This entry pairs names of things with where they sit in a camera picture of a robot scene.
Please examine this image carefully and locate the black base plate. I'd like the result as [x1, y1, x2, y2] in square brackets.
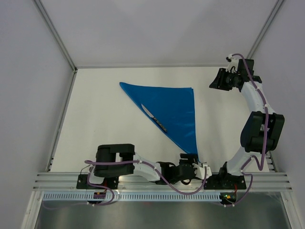
[76, 174, 119, 189]
[203, 174, 246, 190]

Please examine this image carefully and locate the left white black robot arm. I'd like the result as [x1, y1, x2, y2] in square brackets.
[85, 144, 198, 189]

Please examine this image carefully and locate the left aluminium frame post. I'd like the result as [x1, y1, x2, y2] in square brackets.
[32, 0, 77, 73]

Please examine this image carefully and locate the right aluminium frame post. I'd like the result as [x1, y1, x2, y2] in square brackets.
[246, 0, 285, 59]

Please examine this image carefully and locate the blue cloth napkin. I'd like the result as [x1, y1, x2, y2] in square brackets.
[119, 82, 198, 155]

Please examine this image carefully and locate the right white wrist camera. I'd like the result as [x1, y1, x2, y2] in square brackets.
[226, 54, 239, 73]

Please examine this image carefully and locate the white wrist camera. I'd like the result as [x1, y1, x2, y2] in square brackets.
[193, 163, 212, 180]
[226, 54, 239, 73]

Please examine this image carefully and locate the aluminium mounting rail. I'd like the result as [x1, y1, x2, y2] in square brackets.
[32, 172, 292, 192]

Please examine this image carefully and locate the steel knife dark handle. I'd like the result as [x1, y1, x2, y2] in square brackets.
[141, 104, 167, 133]

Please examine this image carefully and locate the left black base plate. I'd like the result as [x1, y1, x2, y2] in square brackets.
[76, 174, 119, 189]

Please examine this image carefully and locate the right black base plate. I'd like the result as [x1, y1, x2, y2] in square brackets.
[203, 174, 246, 190]

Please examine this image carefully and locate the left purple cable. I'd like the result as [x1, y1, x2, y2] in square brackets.
[41, 160, 208, 210]

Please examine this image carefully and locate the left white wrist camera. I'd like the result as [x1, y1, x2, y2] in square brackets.
[193, 163, 212, 180]

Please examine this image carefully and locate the white slotted cable duct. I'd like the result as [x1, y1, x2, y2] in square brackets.
[43, 191, 221, 202]

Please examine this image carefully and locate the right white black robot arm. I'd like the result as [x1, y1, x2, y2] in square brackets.
[209, 53, 285, 188]

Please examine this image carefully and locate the aluminium frame post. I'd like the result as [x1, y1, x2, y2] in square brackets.
[32, 0, 77, 73]
[246, 0, 285, 59]

